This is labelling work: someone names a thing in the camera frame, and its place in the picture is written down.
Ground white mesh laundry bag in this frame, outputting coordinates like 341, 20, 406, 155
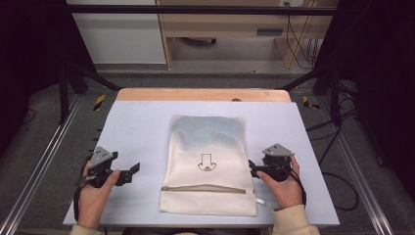
159, 114, 267, 217

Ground black floor cable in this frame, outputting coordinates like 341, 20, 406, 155
305, 107, 360, 212

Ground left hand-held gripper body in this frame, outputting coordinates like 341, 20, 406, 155
85, 146, 118, 189

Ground wooden table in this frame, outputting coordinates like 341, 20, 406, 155
115, 87, 293, 103

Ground left hand-held gripper black cable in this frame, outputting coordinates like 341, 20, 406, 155
72, 153, 96, 223

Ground aluminium floor rail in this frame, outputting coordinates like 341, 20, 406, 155
0, 94, 83, 235
317, 96, 396, 235

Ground black curtain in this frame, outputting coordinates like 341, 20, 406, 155
0, 0, 97, 160
313, 0, 415, 200

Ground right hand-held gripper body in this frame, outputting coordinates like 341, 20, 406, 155
261, 143, 295, 183

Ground right hand-held gripper black cable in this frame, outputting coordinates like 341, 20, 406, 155
269, 162, 307, 209

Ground yellow-handled tool left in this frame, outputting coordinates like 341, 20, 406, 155
93, 93, 108, 113

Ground hand-held gripper black cable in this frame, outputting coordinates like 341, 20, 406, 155
72, 153, 96, 223
269, 162, 307, 209

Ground black metal stand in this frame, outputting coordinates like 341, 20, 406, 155
279, 61, 345, 127
58, 61, 122, 125

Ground hanging black cables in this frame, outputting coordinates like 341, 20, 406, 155
285, 14, 320, 71

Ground person's right hand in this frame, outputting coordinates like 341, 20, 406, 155
255, 156, 304, 211

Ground white cabinet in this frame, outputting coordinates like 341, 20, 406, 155
66, 0, 167, 65

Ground light wooden desk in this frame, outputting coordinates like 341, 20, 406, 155
155, 0, 339, 71

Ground white table board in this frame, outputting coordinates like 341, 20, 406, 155
63, 100, 341, 228

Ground person's left hand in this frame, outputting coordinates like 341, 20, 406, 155
77, 161, 121, 230

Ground black horizontal frame bar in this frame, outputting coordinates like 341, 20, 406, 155
64, 4, 338, 17

